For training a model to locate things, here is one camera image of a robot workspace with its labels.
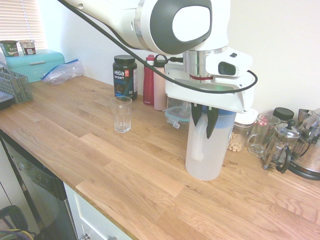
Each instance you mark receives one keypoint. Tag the translucent pitcher with blue lid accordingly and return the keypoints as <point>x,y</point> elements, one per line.
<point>210,160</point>

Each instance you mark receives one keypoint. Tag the black chair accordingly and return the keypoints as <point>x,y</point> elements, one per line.
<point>12,215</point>

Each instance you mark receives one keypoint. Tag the glass jar with black lid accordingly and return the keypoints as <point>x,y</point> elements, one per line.
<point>282,112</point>

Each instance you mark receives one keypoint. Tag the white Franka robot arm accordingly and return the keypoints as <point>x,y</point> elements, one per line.
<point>150,25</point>

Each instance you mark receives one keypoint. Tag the stainless steel toaster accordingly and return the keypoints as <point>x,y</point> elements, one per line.
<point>305,113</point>

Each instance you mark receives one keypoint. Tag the grey cutlery basket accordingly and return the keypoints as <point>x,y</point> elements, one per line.
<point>20,87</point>

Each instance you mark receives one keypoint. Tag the glass french press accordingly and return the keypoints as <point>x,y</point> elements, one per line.
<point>285,132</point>

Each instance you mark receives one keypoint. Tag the cereal container with white lid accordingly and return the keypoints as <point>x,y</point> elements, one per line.
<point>247,117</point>

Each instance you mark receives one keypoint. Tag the red water bottle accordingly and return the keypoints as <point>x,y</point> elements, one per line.
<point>148,85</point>

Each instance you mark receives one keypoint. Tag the pink insulated bottle black cap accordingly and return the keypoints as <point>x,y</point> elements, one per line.
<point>158,97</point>

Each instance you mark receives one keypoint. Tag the stainless steel dishwasher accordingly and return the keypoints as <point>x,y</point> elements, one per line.
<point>37,180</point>

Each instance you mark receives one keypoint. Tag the metal drawer knob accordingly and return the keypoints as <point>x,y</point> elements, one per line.
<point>112,238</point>
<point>86,236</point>

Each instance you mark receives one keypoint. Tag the green oatmeal cup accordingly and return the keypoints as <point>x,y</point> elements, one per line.
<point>10,48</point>

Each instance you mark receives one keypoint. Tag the stainless steel electric kettle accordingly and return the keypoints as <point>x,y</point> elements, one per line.
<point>310,160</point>

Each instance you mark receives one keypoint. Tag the teal bread box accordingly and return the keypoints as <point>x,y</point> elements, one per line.
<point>37,62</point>

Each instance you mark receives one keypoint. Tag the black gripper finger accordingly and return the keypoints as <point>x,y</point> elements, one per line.
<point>197,112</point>
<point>212,120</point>

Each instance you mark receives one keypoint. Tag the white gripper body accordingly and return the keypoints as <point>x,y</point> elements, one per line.
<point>220,100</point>

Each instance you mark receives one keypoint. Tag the clear faceted glass tumbler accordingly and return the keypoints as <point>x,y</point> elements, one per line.
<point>121,120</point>

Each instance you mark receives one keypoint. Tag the black Vega protein tub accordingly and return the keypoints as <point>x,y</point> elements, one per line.
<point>125,75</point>

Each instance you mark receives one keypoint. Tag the glass container with teal lid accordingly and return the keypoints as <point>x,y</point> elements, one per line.
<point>175,113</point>

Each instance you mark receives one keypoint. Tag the white cabinet drawer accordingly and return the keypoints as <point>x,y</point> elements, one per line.
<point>90,217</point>

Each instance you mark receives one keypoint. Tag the clear zip plastic bag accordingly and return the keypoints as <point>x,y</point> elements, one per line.
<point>65,71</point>

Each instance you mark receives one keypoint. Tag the white window blind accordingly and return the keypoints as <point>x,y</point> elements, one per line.
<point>20,20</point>

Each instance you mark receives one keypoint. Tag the jam jar red checked lid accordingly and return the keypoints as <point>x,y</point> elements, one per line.
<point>262,122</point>

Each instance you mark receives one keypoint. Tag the clear glass mug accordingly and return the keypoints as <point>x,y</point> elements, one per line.
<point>260,147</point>

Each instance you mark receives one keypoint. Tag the white and maroon oatmeal cup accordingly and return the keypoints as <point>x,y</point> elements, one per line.
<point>27,47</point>

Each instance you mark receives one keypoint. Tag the black tray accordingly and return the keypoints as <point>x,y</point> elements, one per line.
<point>5,102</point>

